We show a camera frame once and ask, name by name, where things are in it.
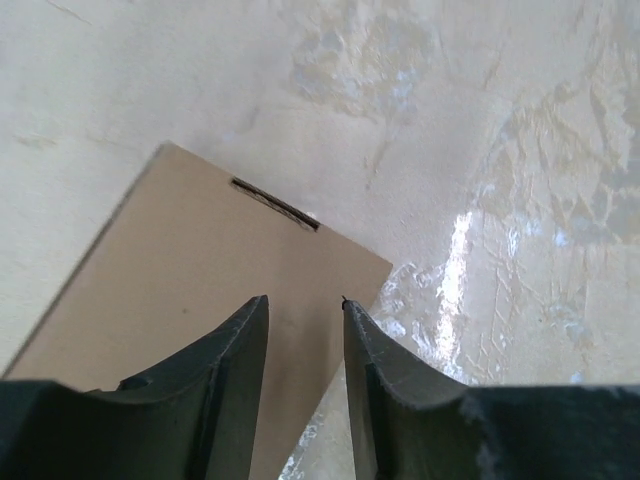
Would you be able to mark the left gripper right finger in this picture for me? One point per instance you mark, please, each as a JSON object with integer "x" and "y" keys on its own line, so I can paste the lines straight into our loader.
{"x": 410, "y": 421}

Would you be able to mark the brown cardboard express box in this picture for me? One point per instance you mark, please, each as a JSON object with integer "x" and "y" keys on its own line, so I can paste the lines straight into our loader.
{"x": 188, "y": 246}

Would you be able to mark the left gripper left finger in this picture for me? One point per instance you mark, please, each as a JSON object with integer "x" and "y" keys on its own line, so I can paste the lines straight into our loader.
{"x": 190, "y": 416}

